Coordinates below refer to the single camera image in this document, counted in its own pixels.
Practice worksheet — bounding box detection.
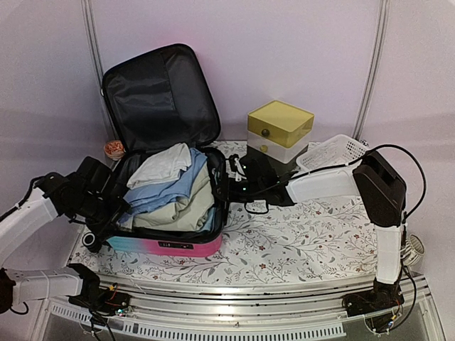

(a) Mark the white folded garment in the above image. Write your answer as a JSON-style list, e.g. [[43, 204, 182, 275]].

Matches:
[[127, 143, 192, 190]]

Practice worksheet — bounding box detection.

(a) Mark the metal wall post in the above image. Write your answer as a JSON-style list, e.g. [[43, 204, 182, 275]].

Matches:
[[80, 0, 104, 87], [352, 0, 390, 141]]

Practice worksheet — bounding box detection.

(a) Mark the orange patterned ceramic bowl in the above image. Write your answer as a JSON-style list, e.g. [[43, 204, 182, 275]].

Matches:
[[103, 140, 125, 161]]

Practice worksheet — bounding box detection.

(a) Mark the light blue folded garment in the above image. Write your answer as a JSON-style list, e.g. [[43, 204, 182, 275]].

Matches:
[[119, 148, 207, 224]]

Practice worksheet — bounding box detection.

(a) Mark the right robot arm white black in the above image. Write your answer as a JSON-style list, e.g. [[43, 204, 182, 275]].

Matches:
[[227, 150, 407, 310]]

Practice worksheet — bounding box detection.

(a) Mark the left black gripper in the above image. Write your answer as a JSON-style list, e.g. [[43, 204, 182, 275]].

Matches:
[[70, 189, 131, 239]]

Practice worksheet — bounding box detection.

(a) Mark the yellow and white storage box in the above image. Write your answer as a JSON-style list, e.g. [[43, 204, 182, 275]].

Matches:
[[247, 100, 314, 165]]

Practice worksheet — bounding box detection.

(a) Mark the aluminium front rail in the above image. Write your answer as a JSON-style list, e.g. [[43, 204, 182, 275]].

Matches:
[[33, 273, 444, 340]]

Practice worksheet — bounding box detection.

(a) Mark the beige folded garment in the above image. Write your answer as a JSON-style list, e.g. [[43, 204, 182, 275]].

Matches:
[[132, 163, 215, 232]]

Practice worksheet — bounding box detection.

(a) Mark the floral white tablecloth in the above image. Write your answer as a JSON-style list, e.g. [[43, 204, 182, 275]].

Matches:
[[67, 140, 399, 285]]

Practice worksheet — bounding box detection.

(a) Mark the pink and teal kids suitcase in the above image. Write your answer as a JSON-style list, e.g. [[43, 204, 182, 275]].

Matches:
[[82, 43, 228, 257]]

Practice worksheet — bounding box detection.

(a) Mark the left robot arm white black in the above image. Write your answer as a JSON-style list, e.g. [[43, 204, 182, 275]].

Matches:
[[1, 156, 131, 317]]

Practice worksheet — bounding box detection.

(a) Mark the white plastic mesh basket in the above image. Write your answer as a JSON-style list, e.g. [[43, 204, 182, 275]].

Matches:
[[296, 134, 369, 172]]

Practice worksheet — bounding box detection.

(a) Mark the left metal wall post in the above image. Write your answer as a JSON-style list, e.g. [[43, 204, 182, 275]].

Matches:
[[80, 0, 104, 87]]

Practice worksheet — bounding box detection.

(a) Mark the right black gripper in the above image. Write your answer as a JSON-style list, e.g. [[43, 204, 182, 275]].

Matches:
[[213, 177, 264, 203]]

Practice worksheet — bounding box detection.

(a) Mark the right metal wall post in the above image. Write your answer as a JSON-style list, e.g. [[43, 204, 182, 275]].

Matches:
[[352, 0, 390, 141]]

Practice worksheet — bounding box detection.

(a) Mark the silver ribbed metal cup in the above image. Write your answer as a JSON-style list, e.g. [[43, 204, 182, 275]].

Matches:
[[402, 234, 425, 266]]

